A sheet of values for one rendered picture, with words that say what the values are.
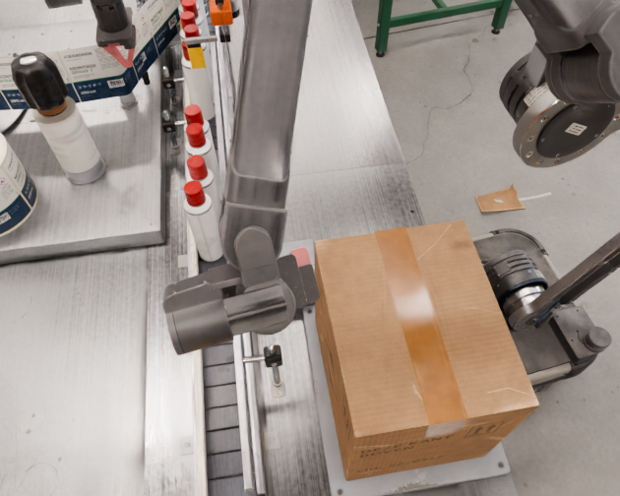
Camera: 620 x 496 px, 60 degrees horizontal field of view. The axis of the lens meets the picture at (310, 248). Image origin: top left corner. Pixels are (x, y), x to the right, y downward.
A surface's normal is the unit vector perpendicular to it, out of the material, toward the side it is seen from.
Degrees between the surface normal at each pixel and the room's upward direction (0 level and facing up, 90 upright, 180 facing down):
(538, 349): 0
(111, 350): 0
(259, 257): 50
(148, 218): 0
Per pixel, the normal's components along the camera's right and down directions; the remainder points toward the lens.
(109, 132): -0.01, -0.56
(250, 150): 0.18, 0.12
